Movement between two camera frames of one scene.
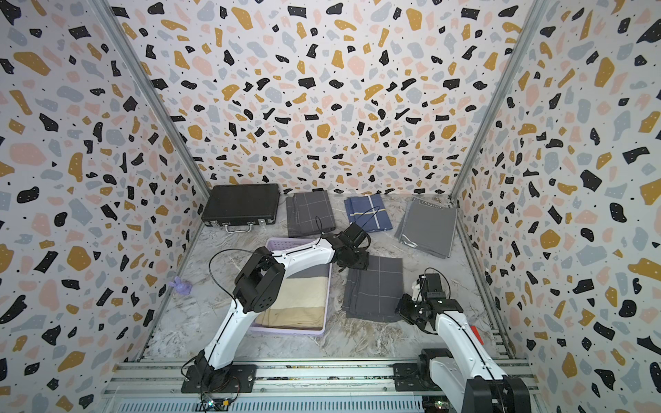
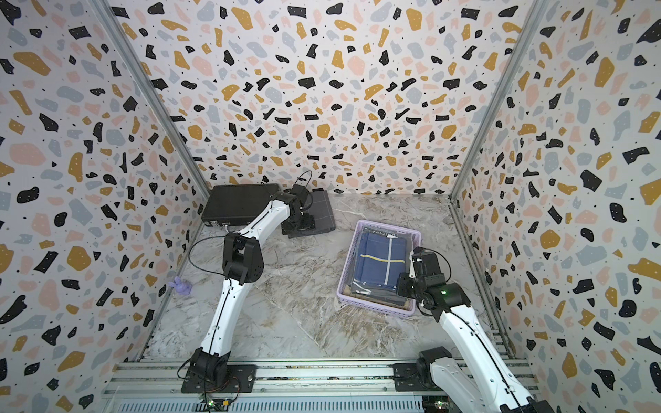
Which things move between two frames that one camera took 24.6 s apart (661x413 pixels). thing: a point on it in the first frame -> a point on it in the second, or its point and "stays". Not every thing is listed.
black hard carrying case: x=237 y=207 stays
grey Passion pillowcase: x=429 y=226 -> x=358 y=288
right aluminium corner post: x=531 y=15 stays
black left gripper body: x=359 y=261 -> x=304 y=223
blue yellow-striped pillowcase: x=368 y=212 -> x=379 y=257
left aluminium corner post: x=126 y=48 stays
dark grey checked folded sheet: x=309 y=213 stays
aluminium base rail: x=283 y=385 stays
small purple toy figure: x=183 y=287 stays
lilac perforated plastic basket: x=284 y=243 -> x=365 y=303
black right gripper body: x=410 y=310 -> x=407 y=286
